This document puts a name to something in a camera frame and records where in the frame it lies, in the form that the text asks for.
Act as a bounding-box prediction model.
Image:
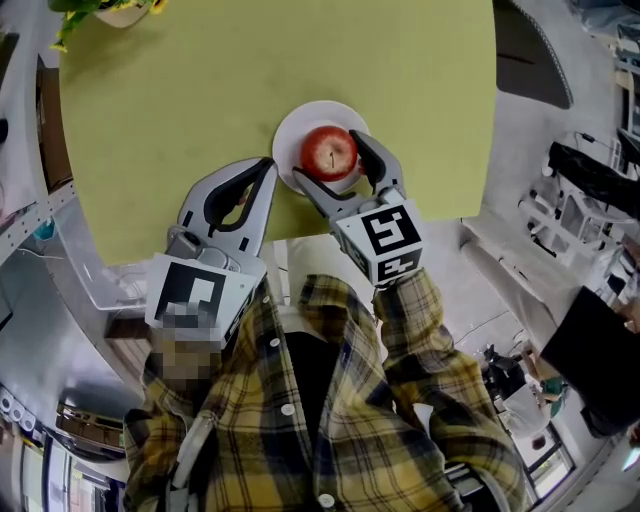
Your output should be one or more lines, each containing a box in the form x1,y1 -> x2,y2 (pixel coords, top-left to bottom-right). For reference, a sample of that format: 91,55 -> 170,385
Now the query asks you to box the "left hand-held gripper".
144,157 -> 279,347

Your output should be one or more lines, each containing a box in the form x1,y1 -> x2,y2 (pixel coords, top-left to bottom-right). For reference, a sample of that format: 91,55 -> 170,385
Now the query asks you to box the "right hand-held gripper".
291,130 -> 424,289

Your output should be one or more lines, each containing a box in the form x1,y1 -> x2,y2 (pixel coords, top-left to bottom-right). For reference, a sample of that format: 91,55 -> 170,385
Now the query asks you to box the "red apple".
300,125 -> 360,183

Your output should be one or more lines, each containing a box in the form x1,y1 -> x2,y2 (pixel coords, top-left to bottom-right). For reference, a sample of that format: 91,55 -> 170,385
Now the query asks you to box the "white round plate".
271,101 -> 374,197

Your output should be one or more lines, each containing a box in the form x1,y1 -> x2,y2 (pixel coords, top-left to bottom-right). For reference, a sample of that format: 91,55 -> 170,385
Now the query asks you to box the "person's right forearm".
372,267 -> 527,512

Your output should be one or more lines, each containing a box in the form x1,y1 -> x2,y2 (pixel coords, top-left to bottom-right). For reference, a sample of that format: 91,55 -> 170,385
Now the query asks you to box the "person's left forearm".
122,299 -> 232,512

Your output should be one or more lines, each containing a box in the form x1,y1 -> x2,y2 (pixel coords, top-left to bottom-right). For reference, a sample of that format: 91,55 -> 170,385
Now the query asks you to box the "brown cardboard box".
36,53 -> 77,197

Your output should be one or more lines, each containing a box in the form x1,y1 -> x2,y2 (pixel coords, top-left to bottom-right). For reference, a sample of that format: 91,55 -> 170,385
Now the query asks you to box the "white metal rack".
518,169 -> 624,264

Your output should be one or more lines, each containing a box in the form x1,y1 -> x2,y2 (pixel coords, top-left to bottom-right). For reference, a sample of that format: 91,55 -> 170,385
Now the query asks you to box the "person's torso in plaid shirt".
172,272 -> 451,512

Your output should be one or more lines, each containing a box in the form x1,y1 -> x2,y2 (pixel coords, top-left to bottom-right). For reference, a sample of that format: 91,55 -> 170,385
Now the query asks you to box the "black cloth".
546,141 -> 640,222

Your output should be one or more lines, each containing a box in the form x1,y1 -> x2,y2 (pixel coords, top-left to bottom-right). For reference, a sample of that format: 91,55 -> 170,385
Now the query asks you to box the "potted plant with yellow flowers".
47,0 -> 169,54

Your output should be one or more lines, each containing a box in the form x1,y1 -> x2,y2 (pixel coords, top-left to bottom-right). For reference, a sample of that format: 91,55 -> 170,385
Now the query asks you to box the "black flat panel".
541,286 -> 640,439

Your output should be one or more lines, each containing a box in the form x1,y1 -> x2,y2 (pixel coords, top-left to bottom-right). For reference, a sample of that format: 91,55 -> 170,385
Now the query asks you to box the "white power strip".
0,383 -> 37,434

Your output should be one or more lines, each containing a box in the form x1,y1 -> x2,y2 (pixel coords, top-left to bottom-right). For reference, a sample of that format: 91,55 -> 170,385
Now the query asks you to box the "grey shoulder strap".
171,413 -> 217,494

